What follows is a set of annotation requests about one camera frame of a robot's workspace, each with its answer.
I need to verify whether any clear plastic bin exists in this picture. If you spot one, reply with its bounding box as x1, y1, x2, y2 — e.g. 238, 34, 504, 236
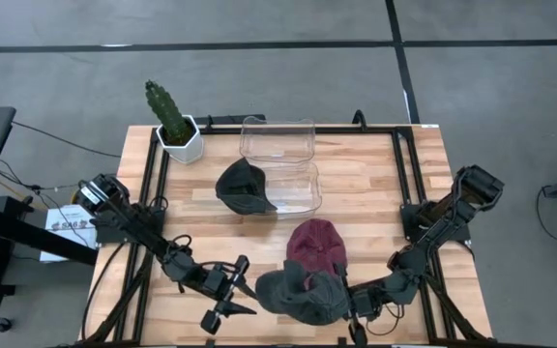
238, 115, 317, 164
239, 161, 323, 222

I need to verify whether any dark green baseball cap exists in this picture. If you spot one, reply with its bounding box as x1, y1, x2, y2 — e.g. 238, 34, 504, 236
214, 157, 279, 217
254, 259, 351, 327

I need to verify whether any white hexagonal plant pot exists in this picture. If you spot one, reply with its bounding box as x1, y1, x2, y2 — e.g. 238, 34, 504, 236
155, 114, 206, 164

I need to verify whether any thin black floor cable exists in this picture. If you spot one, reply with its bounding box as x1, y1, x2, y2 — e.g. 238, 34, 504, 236
11, 120, 123, 160

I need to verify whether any white paper label sheet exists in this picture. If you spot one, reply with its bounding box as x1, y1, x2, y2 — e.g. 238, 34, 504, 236
39, 203, 103, 263

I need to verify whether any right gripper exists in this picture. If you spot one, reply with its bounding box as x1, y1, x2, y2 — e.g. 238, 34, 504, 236
337, 263, 381, 347

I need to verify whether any maroon baseball cap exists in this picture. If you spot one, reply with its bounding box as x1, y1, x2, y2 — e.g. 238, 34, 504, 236
286, 217, 348, 281

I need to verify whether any green cactus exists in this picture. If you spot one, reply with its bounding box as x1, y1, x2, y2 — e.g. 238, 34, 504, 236
144, 79, 195, 146

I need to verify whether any black cable beside table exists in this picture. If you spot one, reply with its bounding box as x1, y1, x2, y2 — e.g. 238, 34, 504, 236
80, 241, 130, 339

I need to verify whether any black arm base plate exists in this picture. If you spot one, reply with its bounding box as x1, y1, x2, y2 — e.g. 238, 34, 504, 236
89, 207, 166, 245
401, 202, 472, 243

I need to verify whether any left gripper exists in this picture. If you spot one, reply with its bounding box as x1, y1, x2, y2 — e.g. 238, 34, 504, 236
199, 254, 259, 335

